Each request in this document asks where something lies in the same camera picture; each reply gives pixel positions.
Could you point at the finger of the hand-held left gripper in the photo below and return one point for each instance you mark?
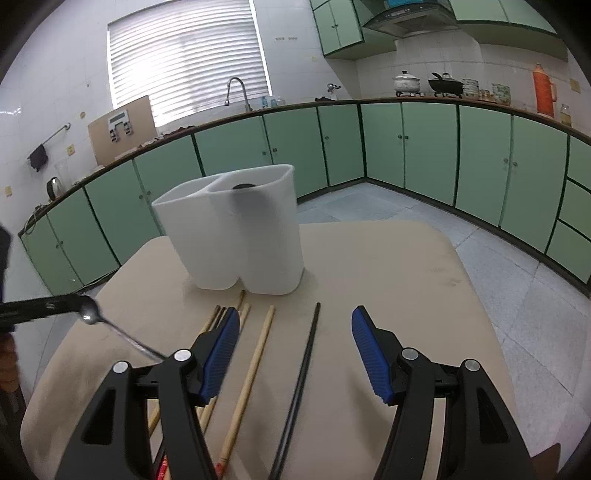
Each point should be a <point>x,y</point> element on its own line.
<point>41,309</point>

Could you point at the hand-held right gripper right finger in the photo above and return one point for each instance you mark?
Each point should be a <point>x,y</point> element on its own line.
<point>369,350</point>

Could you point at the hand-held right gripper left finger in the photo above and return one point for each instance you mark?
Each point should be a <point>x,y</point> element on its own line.
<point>221,350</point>

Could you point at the metal spoon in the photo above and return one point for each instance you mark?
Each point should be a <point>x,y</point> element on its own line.
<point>88,314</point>

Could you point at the black chopstick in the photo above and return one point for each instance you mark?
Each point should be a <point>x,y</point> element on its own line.
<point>308,355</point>
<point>277,457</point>

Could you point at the white plastic utensil holder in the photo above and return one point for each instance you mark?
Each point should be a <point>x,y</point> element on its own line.
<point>258,249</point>

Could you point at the metal electric kettle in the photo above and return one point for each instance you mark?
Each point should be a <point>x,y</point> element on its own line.
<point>55,188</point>

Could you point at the dark towel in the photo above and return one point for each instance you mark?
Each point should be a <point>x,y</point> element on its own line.
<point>38,158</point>

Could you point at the clear plastic jug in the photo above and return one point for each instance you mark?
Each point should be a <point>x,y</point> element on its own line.
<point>65,171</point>

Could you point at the cardboard box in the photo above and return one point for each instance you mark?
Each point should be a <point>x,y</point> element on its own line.
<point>138,143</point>

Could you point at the green lower kitchen cabinets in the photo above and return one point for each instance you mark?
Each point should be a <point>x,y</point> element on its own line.
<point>429,147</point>

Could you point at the green kitchen cabinets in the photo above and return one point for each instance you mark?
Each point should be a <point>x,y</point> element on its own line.
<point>503,11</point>
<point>339,25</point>
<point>429,147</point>

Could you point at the glass jars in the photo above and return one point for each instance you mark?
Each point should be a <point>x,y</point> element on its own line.
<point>272,101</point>

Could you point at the metal kitchen faucet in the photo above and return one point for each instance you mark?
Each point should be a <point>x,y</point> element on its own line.
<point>244,92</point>

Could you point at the small metal teapot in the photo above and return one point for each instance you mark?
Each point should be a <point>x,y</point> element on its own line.
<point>333,91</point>

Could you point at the white window blinds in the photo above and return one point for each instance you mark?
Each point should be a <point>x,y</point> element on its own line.
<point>184,60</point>

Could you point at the white cooking pot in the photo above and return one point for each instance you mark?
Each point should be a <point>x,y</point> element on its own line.
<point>406,84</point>

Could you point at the black wok with lid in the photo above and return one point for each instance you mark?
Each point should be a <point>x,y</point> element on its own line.
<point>445,85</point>

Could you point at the stack of bowls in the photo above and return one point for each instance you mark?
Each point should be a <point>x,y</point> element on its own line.
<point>471,87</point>

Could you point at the patterned bowls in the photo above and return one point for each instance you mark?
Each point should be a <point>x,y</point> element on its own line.
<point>501,94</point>

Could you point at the glass jar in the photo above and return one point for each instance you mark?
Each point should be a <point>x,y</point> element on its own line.
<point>565,115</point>

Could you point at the orange thermos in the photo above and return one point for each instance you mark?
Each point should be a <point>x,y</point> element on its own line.
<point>545,90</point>

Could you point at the green upper kitchen cabinets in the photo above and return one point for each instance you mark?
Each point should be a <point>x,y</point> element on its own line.
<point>339,25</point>
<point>503,11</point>

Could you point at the range hood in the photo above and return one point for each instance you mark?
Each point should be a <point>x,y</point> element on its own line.
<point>411,18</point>

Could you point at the metal towel rail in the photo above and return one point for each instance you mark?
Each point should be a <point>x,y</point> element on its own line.
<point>55,134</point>

